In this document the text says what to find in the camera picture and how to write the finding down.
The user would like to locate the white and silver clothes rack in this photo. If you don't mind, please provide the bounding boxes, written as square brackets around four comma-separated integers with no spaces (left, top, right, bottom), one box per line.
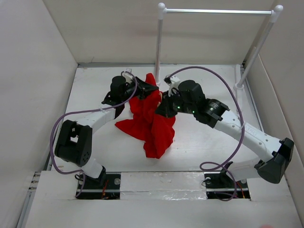
[154,1,284,84]

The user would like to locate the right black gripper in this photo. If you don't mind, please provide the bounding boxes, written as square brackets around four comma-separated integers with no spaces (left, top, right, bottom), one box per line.
[154,89,196,119]

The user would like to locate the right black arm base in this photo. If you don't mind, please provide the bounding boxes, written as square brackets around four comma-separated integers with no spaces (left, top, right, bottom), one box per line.
[201,161,250,201]

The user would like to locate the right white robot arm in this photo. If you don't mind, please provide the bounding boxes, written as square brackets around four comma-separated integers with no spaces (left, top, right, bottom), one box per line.
[156,78,294,187]

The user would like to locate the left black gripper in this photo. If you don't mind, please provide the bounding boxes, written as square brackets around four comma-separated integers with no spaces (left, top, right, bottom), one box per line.
[121,76,159,102]

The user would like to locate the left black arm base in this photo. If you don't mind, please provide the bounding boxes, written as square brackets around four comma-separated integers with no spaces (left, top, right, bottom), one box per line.
[75,172,121,200]

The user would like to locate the red t shirt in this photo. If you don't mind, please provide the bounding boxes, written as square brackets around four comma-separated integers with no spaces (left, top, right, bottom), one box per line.
[114,73,176,160]

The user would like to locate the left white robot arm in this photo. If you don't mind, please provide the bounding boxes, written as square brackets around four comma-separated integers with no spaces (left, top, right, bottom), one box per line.
[55,75,159,188]

